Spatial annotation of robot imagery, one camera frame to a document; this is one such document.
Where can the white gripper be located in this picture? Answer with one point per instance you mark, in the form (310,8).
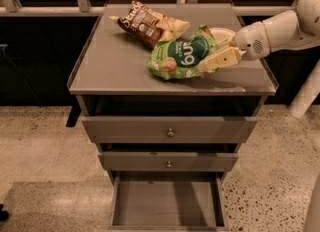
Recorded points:
(249,41)

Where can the green rice chip bag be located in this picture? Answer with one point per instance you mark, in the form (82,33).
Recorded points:
(179,59)

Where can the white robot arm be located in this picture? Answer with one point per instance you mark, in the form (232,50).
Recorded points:
(295,29)

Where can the brown yellow chip bag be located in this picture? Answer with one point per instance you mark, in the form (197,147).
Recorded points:
(150,26)

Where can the grey drawer cabinet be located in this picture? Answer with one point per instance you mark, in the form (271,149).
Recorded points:
(157,110)

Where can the grey middle drawer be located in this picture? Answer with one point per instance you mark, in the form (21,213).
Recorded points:
(156,161)

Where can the grey drawer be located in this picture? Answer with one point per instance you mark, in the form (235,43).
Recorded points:
(180,204)
(149,129)
(156,161)

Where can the grey top drawer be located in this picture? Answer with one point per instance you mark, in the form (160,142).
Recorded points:
(149,129)

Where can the grey bottom drawer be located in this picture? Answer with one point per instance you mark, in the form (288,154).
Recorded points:
(180,204)

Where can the white paper bowl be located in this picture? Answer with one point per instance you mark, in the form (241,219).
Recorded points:
(222,34)

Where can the round metal top knob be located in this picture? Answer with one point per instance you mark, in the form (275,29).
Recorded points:
(170,133)

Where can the black shoe tip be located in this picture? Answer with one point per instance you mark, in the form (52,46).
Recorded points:
(4,215)

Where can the white cylindrical robot post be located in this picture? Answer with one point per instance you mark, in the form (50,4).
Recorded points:
(307,93)

